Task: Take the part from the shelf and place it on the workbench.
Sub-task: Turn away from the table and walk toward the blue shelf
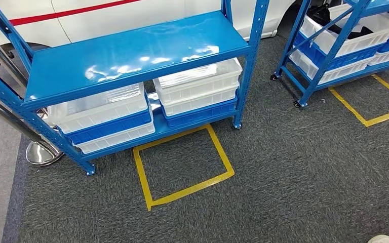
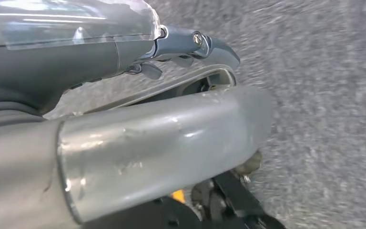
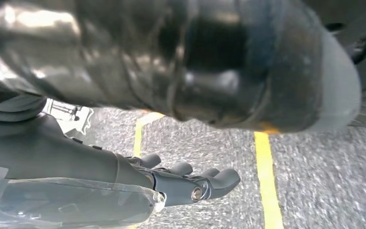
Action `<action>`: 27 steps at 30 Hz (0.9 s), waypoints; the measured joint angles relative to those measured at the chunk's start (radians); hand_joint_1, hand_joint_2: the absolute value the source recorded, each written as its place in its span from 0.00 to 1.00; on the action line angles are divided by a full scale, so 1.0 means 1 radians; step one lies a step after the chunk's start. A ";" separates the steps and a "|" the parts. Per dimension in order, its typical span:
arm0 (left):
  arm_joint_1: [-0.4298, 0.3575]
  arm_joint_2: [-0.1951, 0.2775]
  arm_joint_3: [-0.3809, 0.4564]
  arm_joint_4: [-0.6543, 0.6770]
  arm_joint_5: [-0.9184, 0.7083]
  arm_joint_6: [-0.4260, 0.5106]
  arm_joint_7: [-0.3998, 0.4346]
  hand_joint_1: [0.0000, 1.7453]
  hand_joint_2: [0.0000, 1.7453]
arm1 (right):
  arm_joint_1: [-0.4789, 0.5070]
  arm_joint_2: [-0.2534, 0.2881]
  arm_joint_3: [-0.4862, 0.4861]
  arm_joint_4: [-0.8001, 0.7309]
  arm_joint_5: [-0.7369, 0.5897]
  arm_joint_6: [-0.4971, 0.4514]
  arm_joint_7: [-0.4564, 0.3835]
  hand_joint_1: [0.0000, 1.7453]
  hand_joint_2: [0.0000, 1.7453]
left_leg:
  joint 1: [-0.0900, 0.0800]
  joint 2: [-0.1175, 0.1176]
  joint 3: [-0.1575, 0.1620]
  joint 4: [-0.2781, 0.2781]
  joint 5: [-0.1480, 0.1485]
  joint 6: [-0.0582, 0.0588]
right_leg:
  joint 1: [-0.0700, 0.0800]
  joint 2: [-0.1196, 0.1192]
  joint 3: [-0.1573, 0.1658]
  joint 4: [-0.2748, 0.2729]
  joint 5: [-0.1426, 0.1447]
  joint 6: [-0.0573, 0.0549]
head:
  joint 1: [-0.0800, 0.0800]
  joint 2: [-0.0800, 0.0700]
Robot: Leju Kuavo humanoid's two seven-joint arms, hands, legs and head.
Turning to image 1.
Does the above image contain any blue steel shelf rack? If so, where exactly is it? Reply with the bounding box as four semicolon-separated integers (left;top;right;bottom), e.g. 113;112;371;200
0;0;270;177

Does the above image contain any blue shelf rack on casters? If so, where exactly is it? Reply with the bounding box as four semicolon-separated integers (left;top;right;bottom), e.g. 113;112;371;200
269;0;389;110

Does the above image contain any yellow floor tape outline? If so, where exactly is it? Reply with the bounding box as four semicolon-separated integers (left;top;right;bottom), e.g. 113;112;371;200
328;74;389;129
132;124;236;212

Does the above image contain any white car red stripe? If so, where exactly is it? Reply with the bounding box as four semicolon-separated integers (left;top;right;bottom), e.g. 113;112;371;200
0;0;297;64

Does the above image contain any black parts pile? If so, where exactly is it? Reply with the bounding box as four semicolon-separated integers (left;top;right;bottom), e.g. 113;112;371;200
308;6;374;38

